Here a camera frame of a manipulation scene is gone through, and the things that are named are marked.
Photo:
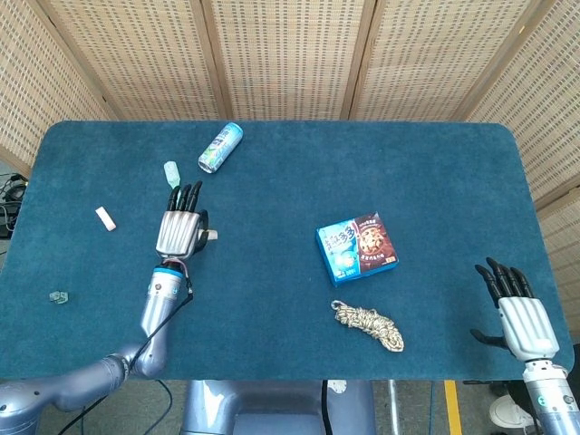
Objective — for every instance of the green toothbrush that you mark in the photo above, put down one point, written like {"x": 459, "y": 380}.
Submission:
{"x": 171, "y": 172}

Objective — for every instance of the metal table leg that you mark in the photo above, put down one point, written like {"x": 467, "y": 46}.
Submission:
{"x": 393, "y": 408}

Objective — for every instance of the white pink eraser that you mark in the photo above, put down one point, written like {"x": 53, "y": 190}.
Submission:
{"x": 105, "y": 218}

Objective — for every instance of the grey blue robot torso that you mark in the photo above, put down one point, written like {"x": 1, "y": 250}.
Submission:
{"x": 272, "y": 408}

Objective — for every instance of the white shoe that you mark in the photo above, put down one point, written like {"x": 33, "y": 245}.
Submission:
{"x": 507, "y": 412}

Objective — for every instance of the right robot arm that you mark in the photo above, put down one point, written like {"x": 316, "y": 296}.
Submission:
{"x": 546, "y": 399}

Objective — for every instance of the blue green drink can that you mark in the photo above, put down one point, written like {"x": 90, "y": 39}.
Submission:
{"x": 219, "y": 147}

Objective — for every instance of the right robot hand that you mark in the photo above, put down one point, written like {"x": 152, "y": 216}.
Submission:
{"x": 528, "y": 326}

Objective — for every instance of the blue felt table cover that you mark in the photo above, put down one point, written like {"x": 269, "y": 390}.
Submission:
{"x": 272, "y": 181}

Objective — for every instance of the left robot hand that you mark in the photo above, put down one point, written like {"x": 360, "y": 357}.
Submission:
{"x": 176, "y": 235}

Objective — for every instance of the blue cookie box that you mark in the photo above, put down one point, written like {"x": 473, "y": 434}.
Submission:
{"x": 358, "y": 249}

